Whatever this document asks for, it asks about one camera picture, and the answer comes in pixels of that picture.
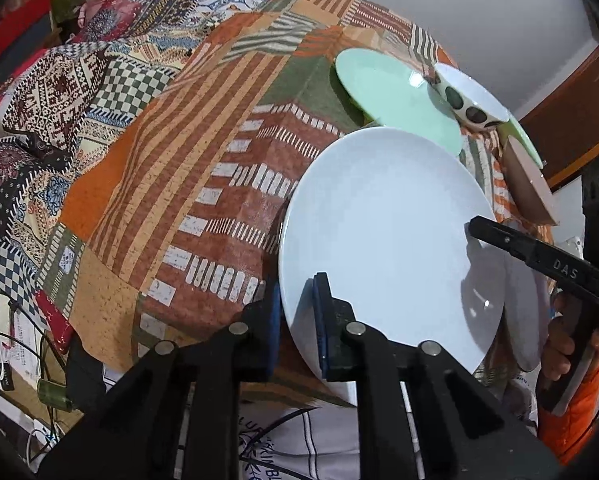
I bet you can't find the person's right hand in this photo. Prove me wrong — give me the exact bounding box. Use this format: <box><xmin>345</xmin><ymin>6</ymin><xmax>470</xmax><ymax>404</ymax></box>
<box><xmin>541</xmin><ymin>292</ymin><xmax>599</xmax><ymax>382</ymax></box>

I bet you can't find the white bowl with dark spots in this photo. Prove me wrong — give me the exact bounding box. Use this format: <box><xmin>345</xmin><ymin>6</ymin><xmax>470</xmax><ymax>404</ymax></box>
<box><xmin>433</xmin><ymin>62</ymin><xmax>511</xmax><ymax>131</ymax></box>

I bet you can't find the brown wooden door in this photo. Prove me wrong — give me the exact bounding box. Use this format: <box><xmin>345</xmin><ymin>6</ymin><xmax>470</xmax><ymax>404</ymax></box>
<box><xmin>521</xmin><ymin>46</ymin><xmax>599</xmax><ymax>190</ymax></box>

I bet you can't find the red box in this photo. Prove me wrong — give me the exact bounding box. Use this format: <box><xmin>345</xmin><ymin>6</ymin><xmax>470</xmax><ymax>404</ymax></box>
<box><xmin>0</xmin><ymin>0</ymin><xmax>51</xmax><ymax>55</ymax></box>

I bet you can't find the blue patterned patchwork quilt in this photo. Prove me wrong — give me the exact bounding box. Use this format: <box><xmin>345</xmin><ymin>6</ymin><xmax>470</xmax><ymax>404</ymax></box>
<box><xmin>0</xmin><ymin>0</ymin><xmax>269</xmax><ymax>327</ymax></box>

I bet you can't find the mint green plate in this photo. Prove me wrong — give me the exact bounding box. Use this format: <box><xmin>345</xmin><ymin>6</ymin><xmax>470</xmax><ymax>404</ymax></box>
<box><xmin>335</xmin><ymin>48</ymin><xmax>462</xmax><ymax>156</ymax></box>

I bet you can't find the orange striped patchwork blanket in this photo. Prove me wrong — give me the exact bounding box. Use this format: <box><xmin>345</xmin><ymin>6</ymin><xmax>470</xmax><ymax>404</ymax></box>
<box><xmin>39</xmin><ymin>0</ymin><xmax>555</xmax><ymax>406</ymax></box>

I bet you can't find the white plate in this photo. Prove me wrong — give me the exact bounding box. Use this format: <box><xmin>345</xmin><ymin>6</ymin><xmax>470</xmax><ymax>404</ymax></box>
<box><xmin>278</xmin><ymin>128</ymin><xmax>505</xmax><ymax>370</ymax></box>

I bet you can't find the orange sleeve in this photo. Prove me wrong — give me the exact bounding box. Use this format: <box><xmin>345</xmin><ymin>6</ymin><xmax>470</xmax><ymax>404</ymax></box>
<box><xmin>538</xmin><ymin>366</ymin><xmax>599</xmax><ymax>465</ymax></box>

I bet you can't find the mint green bowl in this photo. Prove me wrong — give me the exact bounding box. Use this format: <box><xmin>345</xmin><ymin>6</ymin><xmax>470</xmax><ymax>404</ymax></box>
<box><xmin>497</xmin><ymin>115</ymin><xmax>545</xmax><ymax>169</ymax></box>

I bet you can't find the purple plate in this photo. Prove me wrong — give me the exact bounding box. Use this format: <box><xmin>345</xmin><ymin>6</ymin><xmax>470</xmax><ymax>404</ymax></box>
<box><xmin>505</xmin><ymin>256</ymin><xmax>551</xmax><ymax>372</ymax></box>

